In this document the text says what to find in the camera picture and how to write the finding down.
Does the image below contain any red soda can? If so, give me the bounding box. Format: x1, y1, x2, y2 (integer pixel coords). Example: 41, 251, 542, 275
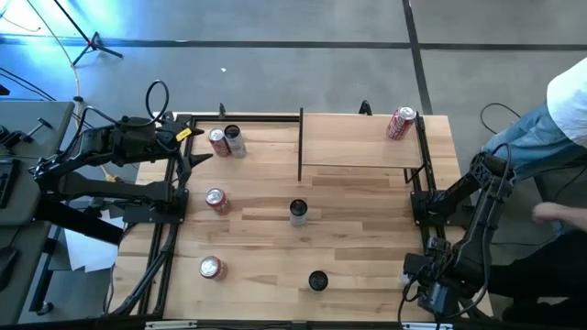
198, 255, 229, 281

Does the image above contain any red Coca-Cola can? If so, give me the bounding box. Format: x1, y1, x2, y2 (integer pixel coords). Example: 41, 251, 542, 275
385, 105, 417, 141
208, 127, 232, 159

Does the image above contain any grey desk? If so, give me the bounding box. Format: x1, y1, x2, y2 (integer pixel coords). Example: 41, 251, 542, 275
0, 100, 76, 226
0, 220, 52, 326

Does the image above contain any black computer mouse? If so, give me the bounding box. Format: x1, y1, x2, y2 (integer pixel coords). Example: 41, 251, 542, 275
0, 247, 20, 292

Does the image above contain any black tripod stand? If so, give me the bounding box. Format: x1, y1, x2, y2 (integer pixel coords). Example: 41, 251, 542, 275
52, 0, 125, 68

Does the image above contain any red Fanta strawberry can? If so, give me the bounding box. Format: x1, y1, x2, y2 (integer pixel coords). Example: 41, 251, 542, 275
205, 187, 233, 216

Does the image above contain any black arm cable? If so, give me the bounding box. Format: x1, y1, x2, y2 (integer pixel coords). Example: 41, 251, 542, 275
396, 277, 430, 330
145, 79, 171, 127

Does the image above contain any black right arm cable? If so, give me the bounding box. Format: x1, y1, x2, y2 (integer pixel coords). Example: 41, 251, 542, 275
396, 277, 430, 330

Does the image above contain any black desk clamp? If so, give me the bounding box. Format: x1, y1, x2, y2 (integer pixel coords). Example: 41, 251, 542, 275
0, 117, 54, 150

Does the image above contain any Celsius Tropical Vibe can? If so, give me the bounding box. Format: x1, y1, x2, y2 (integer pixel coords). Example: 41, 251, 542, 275
307, 269, 329, 293

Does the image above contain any black desk beam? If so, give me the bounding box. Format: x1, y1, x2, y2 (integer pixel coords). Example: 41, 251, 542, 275
34, 194, 125, 247

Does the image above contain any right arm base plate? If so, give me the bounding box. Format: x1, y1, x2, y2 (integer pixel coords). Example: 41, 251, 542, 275
410, 190, 481, 228

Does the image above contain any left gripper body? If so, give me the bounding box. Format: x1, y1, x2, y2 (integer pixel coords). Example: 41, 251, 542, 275
155, 114, 194, 173

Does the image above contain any white paper sheet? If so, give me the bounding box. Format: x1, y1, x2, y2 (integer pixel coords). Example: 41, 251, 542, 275
63, 210, 125, 274

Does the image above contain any white Celsius Arctic Vibe can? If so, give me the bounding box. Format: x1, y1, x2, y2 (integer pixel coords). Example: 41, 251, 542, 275
288, 198, 309, 229
223, 124, 248, 160

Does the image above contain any black keyboard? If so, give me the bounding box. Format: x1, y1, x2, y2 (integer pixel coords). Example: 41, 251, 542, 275
0, 158, 22, 210

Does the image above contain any black floor cable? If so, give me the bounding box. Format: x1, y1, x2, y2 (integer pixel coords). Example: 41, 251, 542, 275
480, 102, 524, 137
0, 66, 59, 103

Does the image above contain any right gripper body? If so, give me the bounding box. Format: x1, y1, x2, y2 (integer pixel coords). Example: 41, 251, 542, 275
424, 254, 462, 294

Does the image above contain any black desk leg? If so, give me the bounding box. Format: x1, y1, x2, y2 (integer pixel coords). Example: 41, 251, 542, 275
29, 224, 61, 317

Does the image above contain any wooden shelf black frame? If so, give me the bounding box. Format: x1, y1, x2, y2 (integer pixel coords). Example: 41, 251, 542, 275
298, 107, 426, 184

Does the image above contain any black table frame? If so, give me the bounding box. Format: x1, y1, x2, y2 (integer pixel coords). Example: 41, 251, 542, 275
104, 98, 496, 330

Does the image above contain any yellow cable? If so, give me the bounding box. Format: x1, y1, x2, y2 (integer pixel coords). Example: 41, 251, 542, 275
25, 0, 88, 143

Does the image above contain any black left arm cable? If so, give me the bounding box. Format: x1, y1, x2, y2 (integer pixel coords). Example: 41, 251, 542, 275
145, 79, 171, 127

